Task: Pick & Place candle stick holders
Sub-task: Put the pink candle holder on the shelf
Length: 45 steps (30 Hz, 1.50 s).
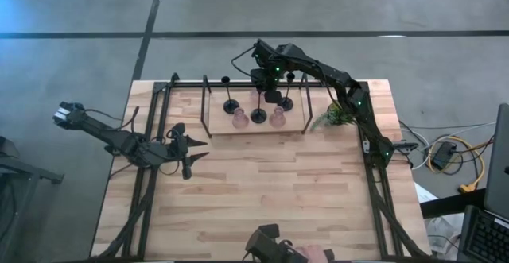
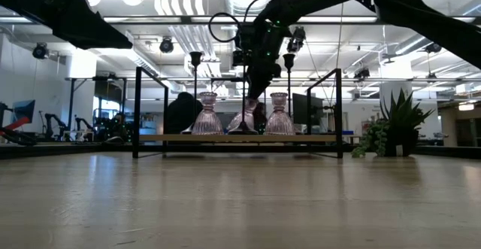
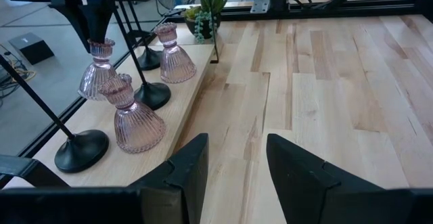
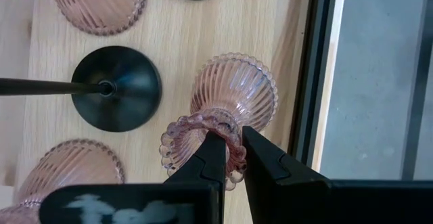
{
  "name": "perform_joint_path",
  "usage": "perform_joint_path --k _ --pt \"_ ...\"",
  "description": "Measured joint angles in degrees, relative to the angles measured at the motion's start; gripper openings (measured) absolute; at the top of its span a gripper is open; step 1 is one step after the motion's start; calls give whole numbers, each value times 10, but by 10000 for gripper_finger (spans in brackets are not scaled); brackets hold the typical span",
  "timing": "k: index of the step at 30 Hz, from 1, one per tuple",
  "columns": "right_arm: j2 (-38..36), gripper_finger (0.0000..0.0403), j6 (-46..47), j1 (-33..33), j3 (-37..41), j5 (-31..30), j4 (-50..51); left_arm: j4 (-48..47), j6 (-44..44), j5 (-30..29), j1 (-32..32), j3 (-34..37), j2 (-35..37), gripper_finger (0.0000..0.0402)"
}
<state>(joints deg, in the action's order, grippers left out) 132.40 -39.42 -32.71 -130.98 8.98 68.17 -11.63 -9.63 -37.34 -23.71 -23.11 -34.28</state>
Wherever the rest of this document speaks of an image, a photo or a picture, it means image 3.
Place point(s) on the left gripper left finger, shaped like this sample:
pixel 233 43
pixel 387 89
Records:
pixel 182 183

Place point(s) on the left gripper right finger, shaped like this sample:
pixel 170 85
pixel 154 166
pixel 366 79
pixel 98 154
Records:
pixel 297 183

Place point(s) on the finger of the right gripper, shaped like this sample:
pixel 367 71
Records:
pixel 99 17
pixel 76 17

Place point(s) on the pink ribbed glass candle holder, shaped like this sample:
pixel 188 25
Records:
pixel 96 78
pixel 138 126
pixel 176 61

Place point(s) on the black metal candlestick holder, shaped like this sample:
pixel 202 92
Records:
pixel 149 60
pixel 81 153
pixel 152 95

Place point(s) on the black box with white label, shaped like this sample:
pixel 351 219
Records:
pixel 30 49

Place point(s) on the wooden shelf riser black legs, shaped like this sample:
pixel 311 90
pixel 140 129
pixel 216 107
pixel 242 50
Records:
pixel 179 95

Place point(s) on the artificial succulents in black pot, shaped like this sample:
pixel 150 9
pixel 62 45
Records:
pixel 206 24

